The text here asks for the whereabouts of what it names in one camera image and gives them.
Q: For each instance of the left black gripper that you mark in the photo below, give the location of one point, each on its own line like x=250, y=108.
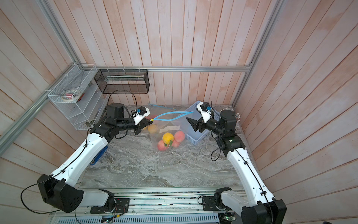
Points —
x=139, y=127

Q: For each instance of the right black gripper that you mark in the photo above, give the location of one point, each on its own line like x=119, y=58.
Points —
x=197, y=126

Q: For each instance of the pink peach basket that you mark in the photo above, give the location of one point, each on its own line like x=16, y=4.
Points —
x=179, y=136
x=162, y=146

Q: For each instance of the pink peach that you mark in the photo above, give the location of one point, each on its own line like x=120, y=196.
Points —
x=175, y=144

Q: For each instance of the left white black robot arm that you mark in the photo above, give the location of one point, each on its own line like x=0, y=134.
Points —
x=58, y=188

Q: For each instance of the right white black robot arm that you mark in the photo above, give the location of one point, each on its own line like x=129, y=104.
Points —
x=260, y=206

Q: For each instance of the lavender plastic basket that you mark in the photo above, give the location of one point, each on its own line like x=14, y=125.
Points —
x=194, y=137

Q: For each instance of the bundle of pens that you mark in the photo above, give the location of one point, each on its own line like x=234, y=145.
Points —
x=237, y=115

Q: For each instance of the blue black device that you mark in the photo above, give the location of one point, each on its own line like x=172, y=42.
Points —
x=98, y=156

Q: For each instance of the tape roll on shelf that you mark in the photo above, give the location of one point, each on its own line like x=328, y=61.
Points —
x=71, y=96

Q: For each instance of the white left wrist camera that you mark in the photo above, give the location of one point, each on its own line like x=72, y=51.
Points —
x=141, y=113

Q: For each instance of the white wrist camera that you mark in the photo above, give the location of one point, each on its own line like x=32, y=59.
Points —
x=205, y=109
x=141, y=113

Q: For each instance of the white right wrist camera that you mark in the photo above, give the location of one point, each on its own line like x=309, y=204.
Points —
x=205, y=109

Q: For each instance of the black mesh wall basket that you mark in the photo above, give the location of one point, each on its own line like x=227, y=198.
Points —
x=124, y=81

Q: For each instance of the white wire shelf rack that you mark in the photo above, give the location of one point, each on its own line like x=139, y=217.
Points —
x=87, y=111

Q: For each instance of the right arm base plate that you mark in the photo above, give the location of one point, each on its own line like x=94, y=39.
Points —
x=209, y=203

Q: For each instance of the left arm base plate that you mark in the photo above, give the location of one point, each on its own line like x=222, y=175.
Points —
x=116, y=205

